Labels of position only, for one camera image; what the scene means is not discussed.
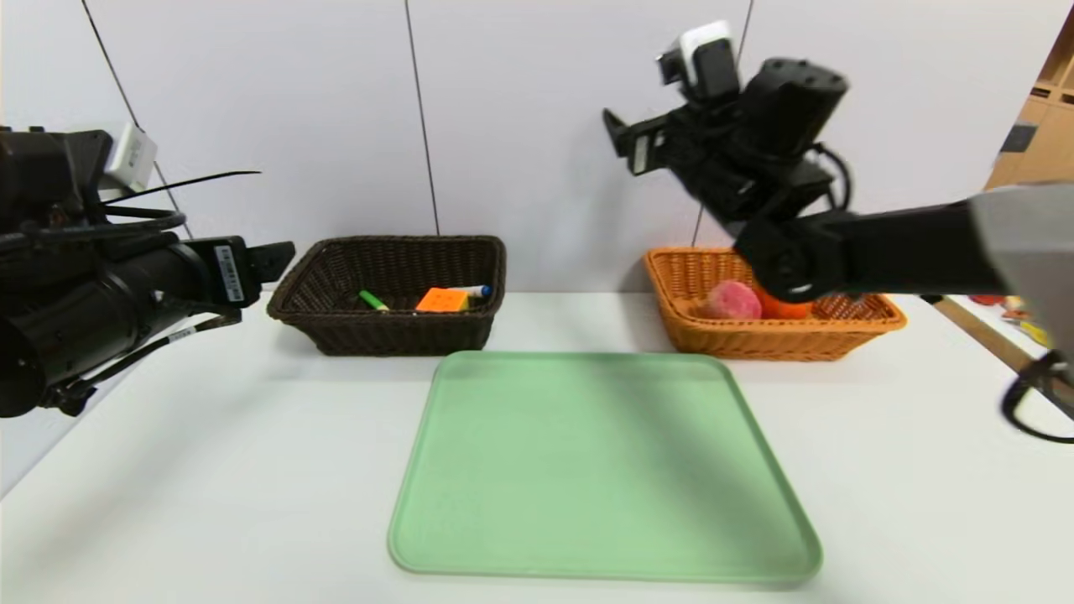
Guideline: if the orange fruit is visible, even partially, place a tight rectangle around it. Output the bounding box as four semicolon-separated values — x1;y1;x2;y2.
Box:
759;289;815;320

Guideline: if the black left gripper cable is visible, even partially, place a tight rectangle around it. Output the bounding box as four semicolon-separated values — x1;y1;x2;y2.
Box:
0;206;187;248

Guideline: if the orange wicker basket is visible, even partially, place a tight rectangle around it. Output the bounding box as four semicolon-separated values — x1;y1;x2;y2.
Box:
644;247;908;362

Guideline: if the white side table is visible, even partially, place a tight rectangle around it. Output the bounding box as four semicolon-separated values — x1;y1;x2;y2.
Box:
923;294;1058;374

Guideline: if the dark brown wicker basket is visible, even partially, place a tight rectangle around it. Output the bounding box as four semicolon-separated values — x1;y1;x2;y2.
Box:
267;236;507;357

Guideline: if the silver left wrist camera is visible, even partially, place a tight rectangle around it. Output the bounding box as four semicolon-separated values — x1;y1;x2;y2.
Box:
102;123;159;192

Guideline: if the black right arm cable loop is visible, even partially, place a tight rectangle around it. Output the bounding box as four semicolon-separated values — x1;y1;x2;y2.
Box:
1001;352;1074;444

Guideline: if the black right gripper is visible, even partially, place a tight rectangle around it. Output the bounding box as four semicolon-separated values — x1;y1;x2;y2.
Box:
602;107;754;221

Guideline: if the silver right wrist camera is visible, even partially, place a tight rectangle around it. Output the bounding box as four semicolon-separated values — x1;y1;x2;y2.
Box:
657;21;741;103

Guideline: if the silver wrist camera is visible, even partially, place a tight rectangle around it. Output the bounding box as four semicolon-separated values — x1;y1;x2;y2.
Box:
657;21;741;103
102;123;159;192

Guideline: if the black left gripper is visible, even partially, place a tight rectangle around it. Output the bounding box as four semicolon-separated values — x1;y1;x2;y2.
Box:
94;235;296;346

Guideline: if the black zip tie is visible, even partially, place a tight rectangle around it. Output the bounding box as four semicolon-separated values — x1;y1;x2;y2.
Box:
101;170;263;206

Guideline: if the red peach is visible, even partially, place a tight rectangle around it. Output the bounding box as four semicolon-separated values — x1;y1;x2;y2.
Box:
706;280;763;320

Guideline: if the orange and white puzzle cube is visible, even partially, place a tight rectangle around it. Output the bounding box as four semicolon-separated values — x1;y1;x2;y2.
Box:
416;288;471;314

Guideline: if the light green plastic tray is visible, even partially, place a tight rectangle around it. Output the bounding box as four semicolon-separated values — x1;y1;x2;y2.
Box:
387;351;824;585

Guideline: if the light wooden cabinet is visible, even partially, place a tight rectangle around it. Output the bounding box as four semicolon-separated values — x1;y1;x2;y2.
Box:
983;4;1074;192

